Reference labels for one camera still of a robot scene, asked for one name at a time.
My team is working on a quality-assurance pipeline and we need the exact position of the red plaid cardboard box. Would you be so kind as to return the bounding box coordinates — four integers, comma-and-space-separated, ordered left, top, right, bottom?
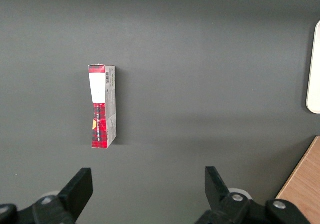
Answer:
87, 64, 118, 150

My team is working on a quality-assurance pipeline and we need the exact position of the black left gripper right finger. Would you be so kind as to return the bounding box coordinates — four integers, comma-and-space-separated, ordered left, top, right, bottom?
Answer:
194, 166, 266, 224

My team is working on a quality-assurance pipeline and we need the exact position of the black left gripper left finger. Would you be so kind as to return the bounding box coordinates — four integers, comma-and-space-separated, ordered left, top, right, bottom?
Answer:
32, 167, 94, 224

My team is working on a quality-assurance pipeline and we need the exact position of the beige rectangular plastic tray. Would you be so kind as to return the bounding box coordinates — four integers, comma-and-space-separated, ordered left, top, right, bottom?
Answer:
305, 20, 320, 114

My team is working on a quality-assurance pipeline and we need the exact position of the oak wooden drawer cabinet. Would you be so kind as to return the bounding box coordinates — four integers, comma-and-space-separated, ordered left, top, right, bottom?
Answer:
275, 135, 320, 224

